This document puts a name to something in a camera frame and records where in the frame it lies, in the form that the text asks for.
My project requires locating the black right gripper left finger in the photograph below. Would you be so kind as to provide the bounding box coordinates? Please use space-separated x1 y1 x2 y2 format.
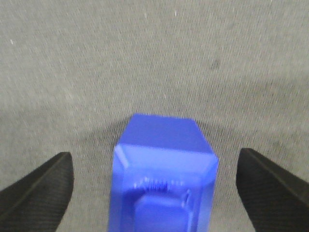
0 152 73 232

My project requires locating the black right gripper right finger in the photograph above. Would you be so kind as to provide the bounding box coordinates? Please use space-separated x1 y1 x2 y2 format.
236 148 309 232

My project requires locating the blue plastic bottle-shaped part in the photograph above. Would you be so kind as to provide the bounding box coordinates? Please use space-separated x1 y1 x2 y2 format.
108 114 219 232

